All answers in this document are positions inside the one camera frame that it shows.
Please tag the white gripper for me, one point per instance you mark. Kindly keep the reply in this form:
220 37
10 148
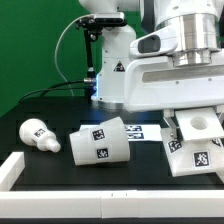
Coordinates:
155 84

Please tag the white lamp base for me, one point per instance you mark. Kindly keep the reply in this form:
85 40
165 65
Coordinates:
199 148

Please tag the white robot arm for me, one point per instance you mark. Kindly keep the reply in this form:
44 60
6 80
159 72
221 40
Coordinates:
163 55

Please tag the white lamp shade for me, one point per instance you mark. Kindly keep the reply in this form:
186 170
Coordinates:
105 143

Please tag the white lamp bulb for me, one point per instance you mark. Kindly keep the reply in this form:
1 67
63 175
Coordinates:
34 132

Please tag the white marker sheet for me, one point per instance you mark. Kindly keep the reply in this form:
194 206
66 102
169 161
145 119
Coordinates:
134 132

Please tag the white right fence bar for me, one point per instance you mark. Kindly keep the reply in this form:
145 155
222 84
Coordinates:
221 175

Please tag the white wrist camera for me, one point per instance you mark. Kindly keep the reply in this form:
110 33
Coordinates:
160 42

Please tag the grey rear camera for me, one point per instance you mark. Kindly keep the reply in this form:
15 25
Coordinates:
110 19

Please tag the black camera stand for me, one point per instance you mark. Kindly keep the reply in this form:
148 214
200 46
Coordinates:
91 32

